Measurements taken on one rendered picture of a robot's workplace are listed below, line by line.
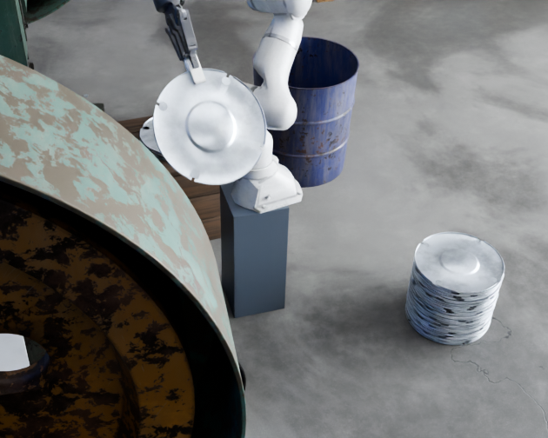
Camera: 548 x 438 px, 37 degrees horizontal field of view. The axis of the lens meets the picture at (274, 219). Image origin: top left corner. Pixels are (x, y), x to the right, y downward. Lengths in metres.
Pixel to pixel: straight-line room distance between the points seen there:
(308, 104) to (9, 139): 2.49
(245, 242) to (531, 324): 1.04
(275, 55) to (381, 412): 1.12
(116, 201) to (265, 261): 1.96
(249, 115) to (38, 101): 1.34
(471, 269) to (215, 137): 1.07
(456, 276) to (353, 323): 0.39
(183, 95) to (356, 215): 1.39
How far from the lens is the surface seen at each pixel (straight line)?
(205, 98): 2.02
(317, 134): 3.21
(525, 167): 3.68
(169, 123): 1.98
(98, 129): 0.78
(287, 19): 2.41
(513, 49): 4.60
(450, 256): 2.74
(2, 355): 2.49
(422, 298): 2.72
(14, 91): 0.75
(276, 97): 2.33
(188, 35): 2.01
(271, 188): 2.50
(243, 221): 2.52
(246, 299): 2.75
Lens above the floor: 2.04
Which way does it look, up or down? 40 degrees down
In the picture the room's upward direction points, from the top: 2 degrees clockwise
